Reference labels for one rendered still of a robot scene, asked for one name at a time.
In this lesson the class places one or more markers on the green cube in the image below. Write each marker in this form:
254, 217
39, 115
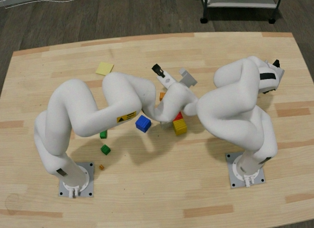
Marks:
105, 149

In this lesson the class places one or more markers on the pale yellow square tile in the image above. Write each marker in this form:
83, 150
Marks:
104, 69

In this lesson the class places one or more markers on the blue cube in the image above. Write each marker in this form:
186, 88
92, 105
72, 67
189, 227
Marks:
143, 123

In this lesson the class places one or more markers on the red cube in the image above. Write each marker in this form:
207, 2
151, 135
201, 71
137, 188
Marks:
179, 116

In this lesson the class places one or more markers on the orange wooden cube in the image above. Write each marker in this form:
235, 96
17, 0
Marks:
161, 96

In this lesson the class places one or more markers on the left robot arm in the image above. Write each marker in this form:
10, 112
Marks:
72, 106

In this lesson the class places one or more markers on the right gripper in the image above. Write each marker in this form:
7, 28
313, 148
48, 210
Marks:
275, 66

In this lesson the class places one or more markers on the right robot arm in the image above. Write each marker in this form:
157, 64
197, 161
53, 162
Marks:
230, 113

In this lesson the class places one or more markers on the yellow cube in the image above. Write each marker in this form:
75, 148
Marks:
179, 126

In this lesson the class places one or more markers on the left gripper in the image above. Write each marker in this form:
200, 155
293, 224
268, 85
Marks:
164, 77

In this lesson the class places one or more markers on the green rectangular bar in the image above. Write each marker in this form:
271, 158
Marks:
103, 135

